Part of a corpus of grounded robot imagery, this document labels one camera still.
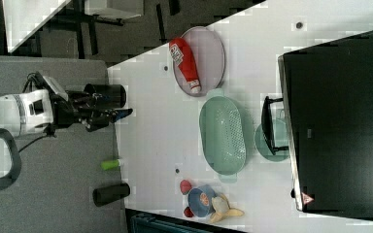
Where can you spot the black oval frame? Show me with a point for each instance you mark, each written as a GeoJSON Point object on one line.
{"type": "Point", "coordinates": [0, 158]}

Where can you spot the grey round plate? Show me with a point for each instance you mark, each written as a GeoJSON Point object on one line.
{"type": "Point", "coordinates": [209, 56]}

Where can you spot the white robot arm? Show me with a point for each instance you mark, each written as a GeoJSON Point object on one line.
{"type": "Point", "coordinates": [43, 111]}

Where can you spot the black cylinder on edge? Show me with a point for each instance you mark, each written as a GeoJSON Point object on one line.
{"type": "Point", "coordinates": [108, 194]}

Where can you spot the blue plush toy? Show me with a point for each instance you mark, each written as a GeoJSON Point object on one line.
{"type": "Point", "coordinates": [204, 202]}

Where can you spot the green plastic measuring cup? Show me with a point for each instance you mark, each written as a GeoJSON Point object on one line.
{"type": "Point", "coordinates": [271, 137]}

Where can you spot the red ketchup bottle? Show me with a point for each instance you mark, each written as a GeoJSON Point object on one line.
{"type": "Point", "coordinates": [183, 57]}

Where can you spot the white side table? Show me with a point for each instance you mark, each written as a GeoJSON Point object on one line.
{"type": "Point", "coordinates": [24, 17]}

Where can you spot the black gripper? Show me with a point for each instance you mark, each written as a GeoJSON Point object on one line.
{"type": "Point", "coordinates": [75, 109]}

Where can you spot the teal crate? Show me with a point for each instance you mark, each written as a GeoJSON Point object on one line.
{"type": "Point", "coordinates": [144, 223]}

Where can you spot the green oval plastic strainer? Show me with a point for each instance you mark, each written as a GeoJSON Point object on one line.
{"type": "Point", "coordinates": [222, 136]}

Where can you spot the black toaster oven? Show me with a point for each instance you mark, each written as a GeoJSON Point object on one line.
{"type": "Point", "coordinates": [327, 95]}

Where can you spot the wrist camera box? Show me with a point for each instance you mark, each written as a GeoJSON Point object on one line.
{"type": "Point", "coordinates": [55, 87]}

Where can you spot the black cylinder near arm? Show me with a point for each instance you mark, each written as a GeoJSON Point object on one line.
{"type": "Point", "coordinates": [108, 93]}

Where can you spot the red toy strawberry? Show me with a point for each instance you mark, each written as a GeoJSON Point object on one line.
{"type": "Point", "coordinates": [185, 187]}
{"type": "Point", "coordinates": [188, 212]}

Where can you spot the green marker pen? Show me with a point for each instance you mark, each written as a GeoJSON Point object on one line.
{"type": "Point", "coordinates": [110, 164]}

